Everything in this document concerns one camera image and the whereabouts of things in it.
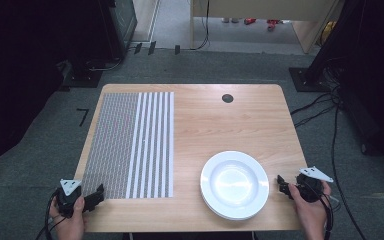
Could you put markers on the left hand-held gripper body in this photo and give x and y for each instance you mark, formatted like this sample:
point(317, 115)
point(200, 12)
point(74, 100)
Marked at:
point(69, 186)

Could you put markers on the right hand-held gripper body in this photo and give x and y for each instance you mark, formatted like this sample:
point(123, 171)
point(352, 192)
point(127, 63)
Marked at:
point(310, 188)

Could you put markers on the person's right hand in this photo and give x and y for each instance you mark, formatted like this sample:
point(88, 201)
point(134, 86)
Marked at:
point(310, 216)

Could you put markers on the person's left hand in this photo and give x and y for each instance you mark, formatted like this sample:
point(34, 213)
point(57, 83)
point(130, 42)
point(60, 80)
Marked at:
point(68, 226)

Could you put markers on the white plate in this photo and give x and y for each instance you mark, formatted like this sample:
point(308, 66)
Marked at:
point(235, 185)

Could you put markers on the grey white striped placemat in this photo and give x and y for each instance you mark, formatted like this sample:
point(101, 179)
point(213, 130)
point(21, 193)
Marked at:
point(126, 146)

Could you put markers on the black stand base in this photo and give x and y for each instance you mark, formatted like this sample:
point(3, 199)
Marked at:
point(83, 78)
point(308, 80)

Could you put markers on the black tape strip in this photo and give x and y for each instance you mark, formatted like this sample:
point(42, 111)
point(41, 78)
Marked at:
point(152, 47)
point(138, 48)
point(177, 49)

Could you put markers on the yellow object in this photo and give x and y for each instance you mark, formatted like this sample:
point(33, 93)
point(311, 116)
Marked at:
point(328, 31)

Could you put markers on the red tool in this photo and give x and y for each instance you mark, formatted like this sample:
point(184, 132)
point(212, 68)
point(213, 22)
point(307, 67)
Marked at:
point(249, 21)
point(273, 24)

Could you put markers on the dark glass-front cabinet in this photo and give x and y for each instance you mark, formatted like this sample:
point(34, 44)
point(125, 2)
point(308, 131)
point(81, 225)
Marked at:
point(123, 23)

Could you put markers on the light wooden cabinet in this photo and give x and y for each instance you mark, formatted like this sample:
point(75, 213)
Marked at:
point(263, 8)

